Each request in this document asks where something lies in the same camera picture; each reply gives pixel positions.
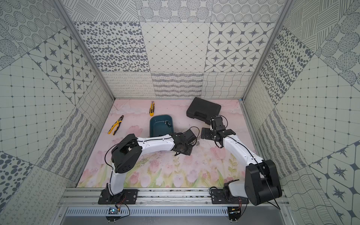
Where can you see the aluminium mounting rail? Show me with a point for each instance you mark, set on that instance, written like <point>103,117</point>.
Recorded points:
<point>88,197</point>

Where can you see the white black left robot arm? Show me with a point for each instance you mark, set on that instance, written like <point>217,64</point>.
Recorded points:
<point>127,152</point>

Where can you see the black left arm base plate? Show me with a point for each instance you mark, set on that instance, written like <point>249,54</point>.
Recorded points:
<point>127,196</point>

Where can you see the teal plastic storage box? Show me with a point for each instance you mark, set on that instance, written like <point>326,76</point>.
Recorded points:
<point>161,125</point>

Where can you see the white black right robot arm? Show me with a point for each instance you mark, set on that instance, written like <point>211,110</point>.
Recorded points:
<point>261,183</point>

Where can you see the yellow black utility knife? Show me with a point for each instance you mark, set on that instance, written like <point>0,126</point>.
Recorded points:
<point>151,111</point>

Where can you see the black plastic tool case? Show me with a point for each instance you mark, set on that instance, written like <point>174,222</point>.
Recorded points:
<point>203,110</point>

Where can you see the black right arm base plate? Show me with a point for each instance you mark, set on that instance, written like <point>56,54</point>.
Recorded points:
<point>223,196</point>

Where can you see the yellow black pliers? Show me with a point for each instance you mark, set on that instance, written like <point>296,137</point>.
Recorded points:
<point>113,130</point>

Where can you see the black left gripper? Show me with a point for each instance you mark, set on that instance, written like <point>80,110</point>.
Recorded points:
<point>190,139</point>

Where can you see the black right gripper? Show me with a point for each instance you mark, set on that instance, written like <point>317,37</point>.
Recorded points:
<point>207,136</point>

